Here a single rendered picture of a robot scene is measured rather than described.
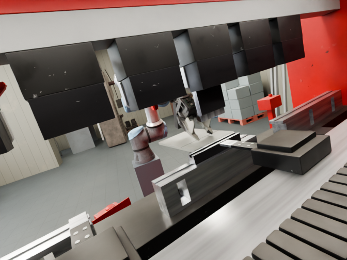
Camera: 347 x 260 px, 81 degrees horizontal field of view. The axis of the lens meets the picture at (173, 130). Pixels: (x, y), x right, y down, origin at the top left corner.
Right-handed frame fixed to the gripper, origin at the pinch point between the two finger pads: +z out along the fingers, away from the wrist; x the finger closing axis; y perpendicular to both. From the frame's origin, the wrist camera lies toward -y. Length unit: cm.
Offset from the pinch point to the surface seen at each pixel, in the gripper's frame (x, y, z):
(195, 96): -5.6, 16.7, -5.7
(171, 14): -9.5, 33.4, -20.0
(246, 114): 302, -241, -97
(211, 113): -1.2, 12.3, -0.9
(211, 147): -5.3, 7.0, 7.6
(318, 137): 2.0, 29.1, 22.6
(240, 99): 296, -220, -125
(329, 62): 84, 11, -4
